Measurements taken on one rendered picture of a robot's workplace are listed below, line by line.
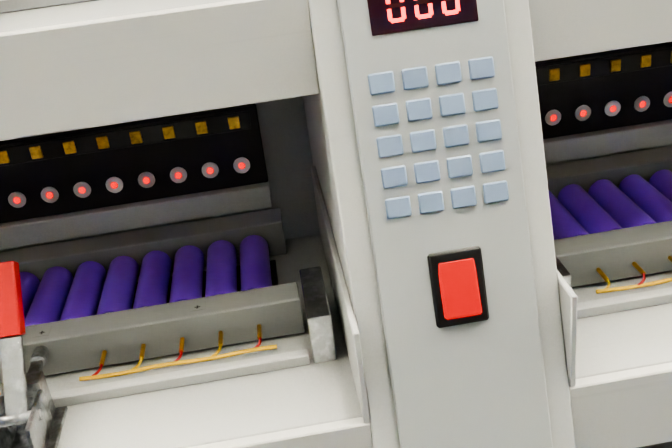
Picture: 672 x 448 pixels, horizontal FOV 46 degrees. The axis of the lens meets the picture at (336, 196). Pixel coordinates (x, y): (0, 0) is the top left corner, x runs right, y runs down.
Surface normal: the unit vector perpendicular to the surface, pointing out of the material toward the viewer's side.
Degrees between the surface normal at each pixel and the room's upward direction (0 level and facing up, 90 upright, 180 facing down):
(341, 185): 90
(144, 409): 17
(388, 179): 90
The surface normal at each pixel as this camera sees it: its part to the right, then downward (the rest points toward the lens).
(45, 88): 0.12, 0.41
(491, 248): 0.09, 0.14
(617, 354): -0.11, -0.90
